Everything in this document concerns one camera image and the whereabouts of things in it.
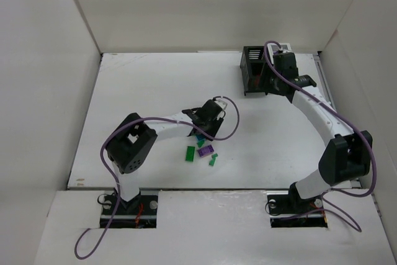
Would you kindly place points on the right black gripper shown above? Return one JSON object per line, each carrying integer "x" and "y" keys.
{"x": 262, "y": 80}

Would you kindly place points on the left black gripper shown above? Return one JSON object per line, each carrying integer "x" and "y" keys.
{"x": 206, "y": 128}

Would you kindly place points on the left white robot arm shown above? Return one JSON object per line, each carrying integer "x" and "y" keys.
{"x": 130, "y": 143}

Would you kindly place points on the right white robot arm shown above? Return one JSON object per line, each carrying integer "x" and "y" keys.
{"x": 348, "y": 151}

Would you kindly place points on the white slatted container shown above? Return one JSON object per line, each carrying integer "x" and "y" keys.
{"x": 271, "y": 44}

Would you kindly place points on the teal square lego piece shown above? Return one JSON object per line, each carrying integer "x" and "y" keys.
{"x": 200, "y": 137}

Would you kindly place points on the purple lego plate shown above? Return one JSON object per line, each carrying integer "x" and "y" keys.
{"x": 205, "y": 151}

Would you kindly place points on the black slatted container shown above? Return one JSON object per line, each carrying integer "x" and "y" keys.
{"x": 251, "y": 64}

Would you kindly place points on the small green lego piece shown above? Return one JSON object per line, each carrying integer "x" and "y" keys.
{"x": 213, "y": 159}

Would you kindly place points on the long green lego plate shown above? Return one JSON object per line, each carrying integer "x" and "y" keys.
{"x": 190, "y": 154}

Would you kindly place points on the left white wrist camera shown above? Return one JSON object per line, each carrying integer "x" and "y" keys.
{"x": 221, "y": 103}

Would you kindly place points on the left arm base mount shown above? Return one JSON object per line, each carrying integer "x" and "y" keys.
{"x": 140, "y": 214}

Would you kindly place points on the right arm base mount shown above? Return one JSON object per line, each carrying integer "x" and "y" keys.
{"x": 284, "y": 213}

